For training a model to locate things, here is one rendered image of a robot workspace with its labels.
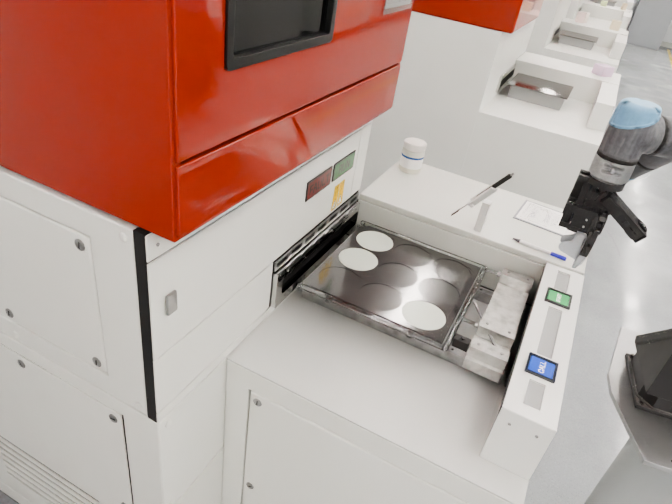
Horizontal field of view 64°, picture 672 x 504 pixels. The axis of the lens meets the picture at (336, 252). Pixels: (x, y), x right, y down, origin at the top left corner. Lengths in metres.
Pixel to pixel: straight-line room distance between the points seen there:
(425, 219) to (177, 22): 0.98
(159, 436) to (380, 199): 0.84
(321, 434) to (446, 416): 0.25
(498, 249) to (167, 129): 0.99
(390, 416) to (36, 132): 0.78
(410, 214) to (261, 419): 0.67
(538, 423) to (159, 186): 0.71
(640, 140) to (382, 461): 0.77
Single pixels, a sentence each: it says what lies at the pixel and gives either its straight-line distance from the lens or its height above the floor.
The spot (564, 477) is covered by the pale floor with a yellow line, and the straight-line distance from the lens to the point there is 2.30.
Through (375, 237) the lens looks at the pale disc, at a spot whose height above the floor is 0.90.
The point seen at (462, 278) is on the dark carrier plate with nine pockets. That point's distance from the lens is 1.38.
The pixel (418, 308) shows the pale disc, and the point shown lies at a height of 0.90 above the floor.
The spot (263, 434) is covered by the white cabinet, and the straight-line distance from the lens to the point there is 1.25.
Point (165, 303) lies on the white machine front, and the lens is 0.89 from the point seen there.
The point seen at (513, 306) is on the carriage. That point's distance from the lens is 1.38.
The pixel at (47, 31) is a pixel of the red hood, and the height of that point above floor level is 1.46.
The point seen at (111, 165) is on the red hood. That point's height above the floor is 1.31.
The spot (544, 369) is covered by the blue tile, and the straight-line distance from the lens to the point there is 1.10.
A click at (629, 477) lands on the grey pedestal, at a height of 0.58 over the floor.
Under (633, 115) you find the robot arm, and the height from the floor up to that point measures 1.40.
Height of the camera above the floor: 1.64
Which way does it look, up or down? 33 degrees down
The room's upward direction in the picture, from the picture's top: 10 degrees clockwise
